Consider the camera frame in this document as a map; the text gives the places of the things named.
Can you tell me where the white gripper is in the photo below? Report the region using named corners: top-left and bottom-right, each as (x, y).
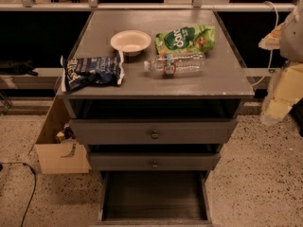
top-left (258, 0), bottom-right (303, 126)

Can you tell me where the green snack bag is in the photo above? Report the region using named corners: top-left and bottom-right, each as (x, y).
top-left (155, 26), bottom-right (215, 56)

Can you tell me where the black object on ledge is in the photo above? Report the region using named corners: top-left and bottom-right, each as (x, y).
top-left (0, 60), bottom-right (38, 77)

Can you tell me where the blue chip bag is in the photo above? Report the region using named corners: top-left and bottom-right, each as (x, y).
top-left (61, 51), bottom-right (125, 93)

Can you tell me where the grey middle drawer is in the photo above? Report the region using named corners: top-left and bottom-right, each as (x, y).
top-left (89, 153), bottom-right (221, 171)

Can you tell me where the clear plastic water bottle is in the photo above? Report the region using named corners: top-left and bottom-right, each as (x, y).
top-left (144, 52), bottom-right (205, 79)

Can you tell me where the grey open bottom drawer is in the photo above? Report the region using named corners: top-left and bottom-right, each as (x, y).
top-left (98, 171), bottom-right (214, 227)

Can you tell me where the grey wooden drawer cabinet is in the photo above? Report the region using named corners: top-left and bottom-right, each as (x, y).
top-left (56, 9), bottom-right (256, 227)

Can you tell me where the metal railing frame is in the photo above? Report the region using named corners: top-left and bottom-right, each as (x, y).
top-left (0, 0), bottom-right (296, 11)

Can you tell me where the cardboard box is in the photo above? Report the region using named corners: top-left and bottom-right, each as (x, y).
top-left (34, 97), bottom-right (90, 174)

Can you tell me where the white hanging cable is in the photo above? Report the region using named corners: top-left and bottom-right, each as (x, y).
top-left (250, 0), bottom-right (280, 88)

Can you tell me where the black floor cable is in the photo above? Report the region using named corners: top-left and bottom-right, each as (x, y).
top-left (0, 161), bottom-right (38, 227)

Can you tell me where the white paper bowl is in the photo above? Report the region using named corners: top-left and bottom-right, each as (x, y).
top-left (110, 30), bottom-right (152, 56)

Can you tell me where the grey top drawer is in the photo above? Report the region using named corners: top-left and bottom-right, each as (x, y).
top-left (70, 119), bottom-right (238, 145)

